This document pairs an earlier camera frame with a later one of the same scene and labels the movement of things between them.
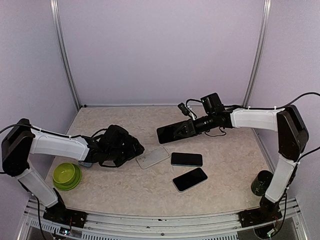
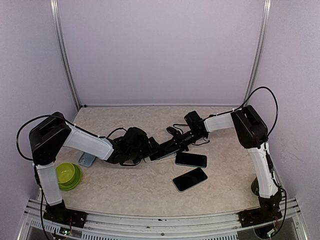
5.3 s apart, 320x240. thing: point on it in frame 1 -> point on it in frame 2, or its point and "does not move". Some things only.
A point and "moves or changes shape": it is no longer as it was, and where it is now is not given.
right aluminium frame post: [259, 51] does not move
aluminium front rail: [161, 225] does not move
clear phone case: [153, 157] moves or changes shape
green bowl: [63, 172] does not move
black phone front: [189, 179] does not move
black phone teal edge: [165, 134] -> [163, 153]
